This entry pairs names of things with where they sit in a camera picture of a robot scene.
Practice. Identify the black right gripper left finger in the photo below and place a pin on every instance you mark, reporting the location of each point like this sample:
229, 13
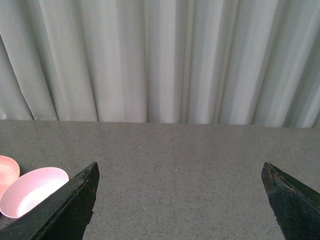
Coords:
64, 215

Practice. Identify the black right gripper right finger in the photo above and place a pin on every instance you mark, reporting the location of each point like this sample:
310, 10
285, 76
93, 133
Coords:
296, 206

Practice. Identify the light pink bowl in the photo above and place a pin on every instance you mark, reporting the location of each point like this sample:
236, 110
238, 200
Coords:
30, 190

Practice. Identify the pink plate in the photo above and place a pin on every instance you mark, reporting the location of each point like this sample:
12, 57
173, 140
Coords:
9, 172

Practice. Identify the grey-white curtain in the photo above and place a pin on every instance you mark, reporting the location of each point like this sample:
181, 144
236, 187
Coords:
230, 62

